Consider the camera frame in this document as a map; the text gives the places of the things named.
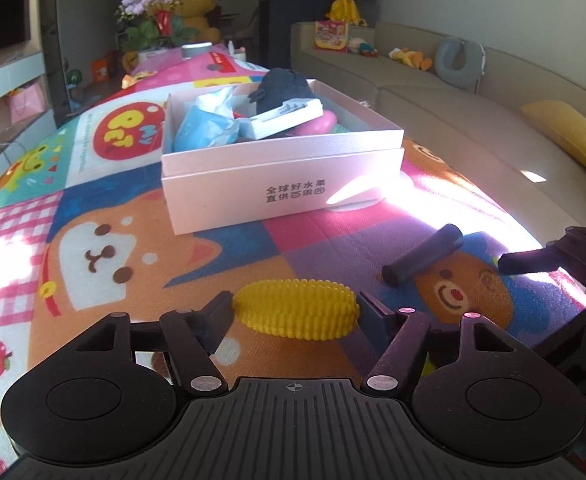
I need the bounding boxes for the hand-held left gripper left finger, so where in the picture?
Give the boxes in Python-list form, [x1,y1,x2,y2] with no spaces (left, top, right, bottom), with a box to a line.
[73,291,234,393]

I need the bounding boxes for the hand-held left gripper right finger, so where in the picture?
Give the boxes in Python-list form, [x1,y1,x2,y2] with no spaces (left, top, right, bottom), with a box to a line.
[357,290,521,393]

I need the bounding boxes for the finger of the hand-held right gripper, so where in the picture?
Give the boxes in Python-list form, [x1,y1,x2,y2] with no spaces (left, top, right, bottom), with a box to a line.
[533,299,586,361]
[498,227,586,276]

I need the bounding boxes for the yellow toy corn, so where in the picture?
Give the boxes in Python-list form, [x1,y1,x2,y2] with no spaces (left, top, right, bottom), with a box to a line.
[233,279,361,338]

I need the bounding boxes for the black cylinder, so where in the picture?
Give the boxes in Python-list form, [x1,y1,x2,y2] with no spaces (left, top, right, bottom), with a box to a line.
[382,224,464,287]

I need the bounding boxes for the pink cardboard box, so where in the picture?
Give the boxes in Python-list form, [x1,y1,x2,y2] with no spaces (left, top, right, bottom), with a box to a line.
[160,77,406,236]

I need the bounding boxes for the blue white tissue pack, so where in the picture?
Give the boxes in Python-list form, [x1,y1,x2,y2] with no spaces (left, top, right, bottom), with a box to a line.
[173,85,241,152]

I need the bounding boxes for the white box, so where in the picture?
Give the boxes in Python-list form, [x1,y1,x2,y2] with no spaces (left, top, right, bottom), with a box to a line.
[238,99,324,140]

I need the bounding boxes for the black plush toy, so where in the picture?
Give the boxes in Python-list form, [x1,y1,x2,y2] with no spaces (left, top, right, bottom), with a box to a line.
[247,67,318,111]

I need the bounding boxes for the yellow cushion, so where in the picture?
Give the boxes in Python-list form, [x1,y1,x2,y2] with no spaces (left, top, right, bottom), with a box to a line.
[520,99,586,176]

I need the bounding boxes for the cartoon printed table mat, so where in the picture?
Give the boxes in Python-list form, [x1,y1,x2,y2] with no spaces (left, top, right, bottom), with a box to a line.
[0,45,586,480]

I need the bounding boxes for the beige sofa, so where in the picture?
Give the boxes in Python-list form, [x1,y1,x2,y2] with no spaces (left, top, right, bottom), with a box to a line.
[290,20,586,261]

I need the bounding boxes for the grey neck pillow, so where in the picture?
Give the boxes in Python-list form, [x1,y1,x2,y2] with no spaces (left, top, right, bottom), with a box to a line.
[434,36,486,93]

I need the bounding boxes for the orange yellow duck toy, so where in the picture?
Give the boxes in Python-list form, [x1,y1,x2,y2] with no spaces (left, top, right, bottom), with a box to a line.
[389,47,434,71]

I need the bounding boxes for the small plush doll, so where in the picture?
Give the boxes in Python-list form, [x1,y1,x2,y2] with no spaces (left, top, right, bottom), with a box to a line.
[348,36,380,58]

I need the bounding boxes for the colourful printed bag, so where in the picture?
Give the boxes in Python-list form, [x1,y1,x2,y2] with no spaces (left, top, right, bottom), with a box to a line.
[314,20,350,52]

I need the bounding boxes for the pink gift bag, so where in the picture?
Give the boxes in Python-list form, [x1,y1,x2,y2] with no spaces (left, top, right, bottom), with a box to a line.
[7,82,48,123]

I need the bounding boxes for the fish tank on black cabinet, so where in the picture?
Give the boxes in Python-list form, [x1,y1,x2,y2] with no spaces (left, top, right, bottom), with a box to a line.
[258,0,378,68]

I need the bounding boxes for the yellow plush toy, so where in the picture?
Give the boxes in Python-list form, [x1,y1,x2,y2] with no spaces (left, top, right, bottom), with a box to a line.
[327,0,368,27]

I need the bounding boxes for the large yellow plush bear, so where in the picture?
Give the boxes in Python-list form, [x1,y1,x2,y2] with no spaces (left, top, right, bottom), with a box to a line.
[123,0,224,76]

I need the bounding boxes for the purple orchid plant in pot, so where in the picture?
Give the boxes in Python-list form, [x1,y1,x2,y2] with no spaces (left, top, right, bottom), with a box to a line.
[114,0,201,63]

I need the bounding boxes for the white television cabinet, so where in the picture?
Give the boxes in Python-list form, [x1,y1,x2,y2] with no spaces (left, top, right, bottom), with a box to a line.
[0,47,58,181]

